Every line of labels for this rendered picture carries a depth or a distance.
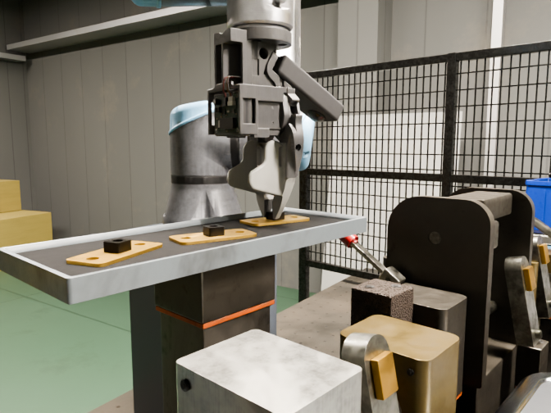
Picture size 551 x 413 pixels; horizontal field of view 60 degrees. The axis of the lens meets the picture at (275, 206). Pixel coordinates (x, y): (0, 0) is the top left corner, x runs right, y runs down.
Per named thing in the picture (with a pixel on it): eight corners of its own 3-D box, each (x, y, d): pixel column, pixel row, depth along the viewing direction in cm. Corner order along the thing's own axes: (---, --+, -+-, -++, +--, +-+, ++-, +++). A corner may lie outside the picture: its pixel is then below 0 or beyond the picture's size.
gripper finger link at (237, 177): (220, 215, 58) (221, 139, 56) (260, 211, 62) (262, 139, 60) (234, 220, 56) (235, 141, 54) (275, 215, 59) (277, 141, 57)
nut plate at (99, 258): (101, 268, 36) (100, 252, 36) (62, 263, 38) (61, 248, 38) (165, 246, 44) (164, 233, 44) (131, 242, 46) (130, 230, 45)
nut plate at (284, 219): (255, 226, 54) (255, 216, 54) (238, 222, 57) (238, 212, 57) (311, 220, 59) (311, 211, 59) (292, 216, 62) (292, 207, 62)
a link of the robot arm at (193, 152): (179, 172, 95) (176, 103, 93) (246, 172, 94) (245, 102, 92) (161, 176, 83) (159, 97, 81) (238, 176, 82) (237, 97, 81)
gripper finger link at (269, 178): (241, 222, 54) (237, 141, 54) (282, 217, 58) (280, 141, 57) (257, 224, 52) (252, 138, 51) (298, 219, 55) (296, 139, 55)
